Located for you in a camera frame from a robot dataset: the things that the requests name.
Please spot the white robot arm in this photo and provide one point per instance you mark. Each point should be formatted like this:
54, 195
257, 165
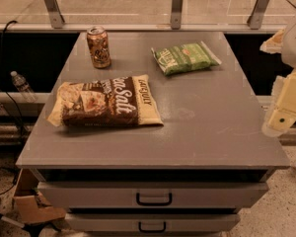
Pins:
282, 111

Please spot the brown sea salt chip bag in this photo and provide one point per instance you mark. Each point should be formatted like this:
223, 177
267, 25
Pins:
123, 101

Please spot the green chip bag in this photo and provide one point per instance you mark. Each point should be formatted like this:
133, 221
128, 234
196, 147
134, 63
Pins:
185, 58

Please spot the grey upper drawer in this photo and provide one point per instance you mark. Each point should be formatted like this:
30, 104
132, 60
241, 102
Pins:
122, 194

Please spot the grey drawer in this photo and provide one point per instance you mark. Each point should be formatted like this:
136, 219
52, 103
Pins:
175, 222
122, 194

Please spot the brown soda can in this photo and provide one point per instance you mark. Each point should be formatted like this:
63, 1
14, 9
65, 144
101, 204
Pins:
98, 44

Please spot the grey lower drawer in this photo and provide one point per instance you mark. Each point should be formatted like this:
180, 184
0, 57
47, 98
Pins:
175, 222

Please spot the clear plastic water bottle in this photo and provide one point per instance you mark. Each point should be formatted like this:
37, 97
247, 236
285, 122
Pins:
22, 85

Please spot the cardboard box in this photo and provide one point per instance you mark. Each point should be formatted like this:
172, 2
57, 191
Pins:
31, 204

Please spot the black upper drawer handle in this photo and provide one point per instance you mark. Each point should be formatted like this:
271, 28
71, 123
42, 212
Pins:
154, 201

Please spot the black drawer handle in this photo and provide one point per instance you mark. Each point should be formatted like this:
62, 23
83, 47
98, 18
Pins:
152, 227
154, 201

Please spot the black lower drawer handle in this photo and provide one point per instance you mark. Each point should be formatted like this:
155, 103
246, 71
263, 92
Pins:
152, 227

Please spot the middle metal railing bracket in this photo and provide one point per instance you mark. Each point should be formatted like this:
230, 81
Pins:
176, 14

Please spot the metal railing bracket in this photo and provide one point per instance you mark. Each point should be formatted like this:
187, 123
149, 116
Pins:
54, 14
255, 19
176, 14

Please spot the right metal railing bracket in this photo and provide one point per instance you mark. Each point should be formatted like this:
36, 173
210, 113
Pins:
255, 19

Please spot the left metal railing bracket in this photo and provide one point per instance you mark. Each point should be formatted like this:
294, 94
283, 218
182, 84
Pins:
54, 14

